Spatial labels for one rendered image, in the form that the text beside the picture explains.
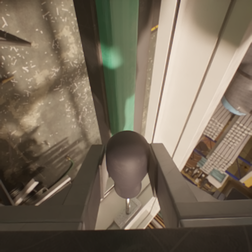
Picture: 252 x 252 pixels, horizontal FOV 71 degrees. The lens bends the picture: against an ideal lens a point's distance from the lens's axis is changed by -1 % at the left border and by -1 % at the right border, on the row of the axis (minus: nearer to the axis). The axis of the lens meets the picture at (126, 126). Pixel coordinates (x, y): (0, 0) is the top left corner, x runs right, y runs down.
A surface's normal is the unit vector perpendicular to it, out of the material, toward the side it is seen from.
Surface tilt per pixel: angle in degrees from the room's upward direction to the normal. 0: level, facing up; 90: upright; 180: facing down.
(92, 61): 90
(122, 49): 0
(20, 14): 0
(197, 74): 90
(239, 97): 91
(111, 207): 90
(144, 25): 0
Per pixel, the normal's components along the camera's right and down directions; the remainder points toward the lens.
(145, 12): 0.71, 0.55
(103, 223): -0.01, -0.62
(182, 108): -0.70, 0.56
